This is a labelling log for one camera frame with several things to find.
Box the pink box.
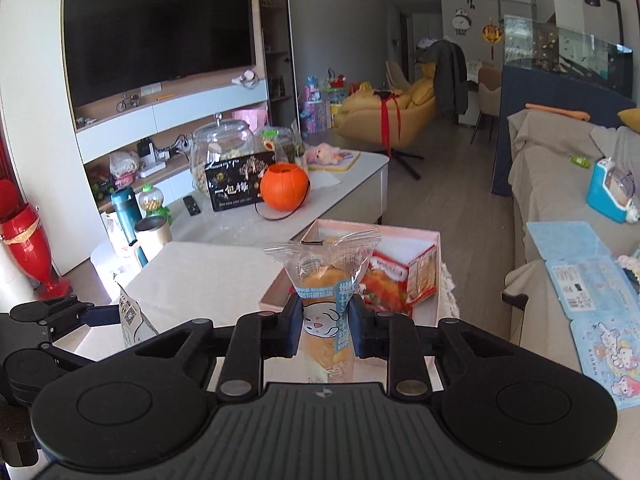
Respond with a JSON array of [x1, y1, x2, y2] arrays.
[[258, 218, 441, 328]]

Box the teal bottle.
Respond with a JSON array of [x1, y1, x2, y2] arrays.
[[111, 187, 149, 268]]

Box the long orange carrot toy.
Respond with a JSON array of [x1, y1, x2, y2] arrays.
[[525, 103, 591, 122]]

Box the grey covered sofa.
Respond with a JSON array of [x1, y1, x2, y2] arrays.
[[502, 107, 640, 411]]

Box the colourful gift boxes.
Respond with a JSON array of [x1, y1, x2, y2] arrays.
[[300, 75, 333, 133]]

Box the black printed box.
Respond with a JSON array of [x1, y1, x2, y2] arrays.
[[204, 152, 276, 212]]

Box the pink plush toy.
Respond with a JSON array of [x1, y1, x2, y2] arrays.
[[305, 142, 341, 166]]

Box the orange pumpkin bucket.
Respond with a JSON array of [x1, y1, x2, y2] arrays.
[[252, 162, 312, 223]]

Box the white mug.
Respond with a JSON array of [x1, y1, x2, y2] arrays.
[[131, 216, 173, 261]]

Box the television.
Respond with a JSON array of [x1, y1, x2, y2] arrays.
[[62, 0, 257, 109]]

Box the red vase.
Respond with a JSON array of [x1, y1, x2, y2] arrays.
[[0, 180, 73, 298]]

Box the blue cartoon package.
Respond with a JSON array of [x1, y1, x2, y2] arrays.
[[570, 312, 640, 411]]

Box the glass fish tank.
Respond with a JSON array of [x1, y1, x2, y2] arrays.
[[495, 0, 633, 98]]

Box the pale table mat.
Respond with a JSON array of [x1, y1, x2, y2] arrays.
[[307, 150, 361, 173]]

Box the teal toy box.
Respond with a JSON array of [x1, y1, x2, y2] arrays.
[[586, 156, 640, 224]]

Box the blue snack bag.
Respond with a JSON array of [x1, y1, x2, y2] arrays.
[[116, 280, 161, 348]]

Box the green candy dispenser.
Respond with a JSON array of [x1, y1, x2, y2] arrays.
[[137, 185, 173, 226]]

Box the large glass jar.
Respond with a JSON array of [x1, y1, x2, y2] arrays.
[[190, 112, 258, 198]]

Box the large red snack packet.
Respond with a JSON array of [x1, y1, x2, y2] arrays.
[[360, 245, 438, 318]]

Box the long bread packet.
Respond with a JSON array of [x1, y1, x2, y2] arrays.
[[264, 228, 383, 386]]

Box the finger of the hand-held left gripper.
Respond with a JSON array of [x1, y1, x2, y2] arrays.
[[10, 296, 122, 343]]

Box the pink bucket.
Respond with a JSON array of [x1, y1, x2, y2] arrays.
[[231, 107, 269, 136]]

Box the dark jacket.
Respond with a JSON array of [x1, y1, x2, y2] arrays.
[[430, 39, 469, 118]]

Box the white coffee table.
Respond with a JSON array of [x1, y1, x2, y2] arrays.
[[92, 147, 390, 281]]

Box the panda wall clock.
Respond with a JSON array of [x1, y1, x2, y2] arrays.
[[451, 7, 473, 36]]

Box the yellow armchair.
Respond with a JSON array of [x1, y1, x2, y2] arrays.
[[332, 80, 438, 153]]

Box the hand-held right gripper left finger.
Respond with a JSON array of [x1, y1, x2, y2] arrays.
[[135, 294, 304, 395]]

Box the beige dining chair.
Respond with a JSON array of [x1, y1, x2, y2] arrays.
[[470, 67, 502, 143]]

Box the flat pale blue package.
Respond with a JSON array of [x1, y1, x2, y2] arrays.
[[527, 220, 640, 321]]

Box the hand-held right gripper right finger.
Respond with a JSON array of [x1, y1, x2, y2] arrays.
[[348, 297, 513, 395]]

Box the yellow red wall ornament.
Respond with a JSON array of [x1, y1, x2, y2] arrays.
[[481, 17, 503, 61]]

